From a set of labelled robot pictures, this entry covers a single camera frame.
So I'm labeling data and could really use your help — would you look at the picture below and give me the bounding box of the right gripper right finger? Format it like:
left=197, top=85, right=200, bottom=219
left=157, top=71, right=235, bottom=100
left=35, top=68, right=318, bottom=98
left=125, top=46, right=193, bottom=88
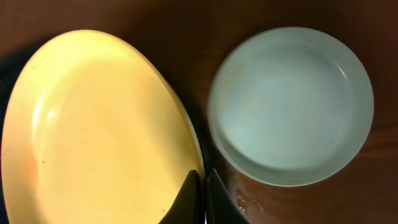
left=206, top=168, right=249, bottom=224

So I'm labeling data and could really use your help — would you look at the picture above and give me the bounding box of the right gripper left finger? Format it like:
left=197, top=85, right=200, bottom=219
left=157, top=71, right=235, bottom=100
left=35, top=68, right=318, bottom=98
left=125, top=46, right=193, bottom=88
left=159, top=170, right=205, bottom=224

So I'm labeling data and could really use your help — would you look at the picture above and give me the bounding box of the yellow plate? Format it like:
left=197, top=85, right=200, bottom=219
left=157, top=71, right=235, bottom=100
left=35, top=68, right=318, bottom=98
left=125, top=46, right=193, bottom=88
left=1, top=30, right=203, bottom=223

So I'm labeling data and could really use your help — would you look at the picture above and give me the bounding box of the pale green plate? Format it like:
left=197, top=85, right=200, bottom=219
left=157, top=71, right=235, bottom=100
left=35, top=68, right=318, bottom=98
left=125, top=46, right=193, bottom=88
left=208, top=27, right=374, bottom=187

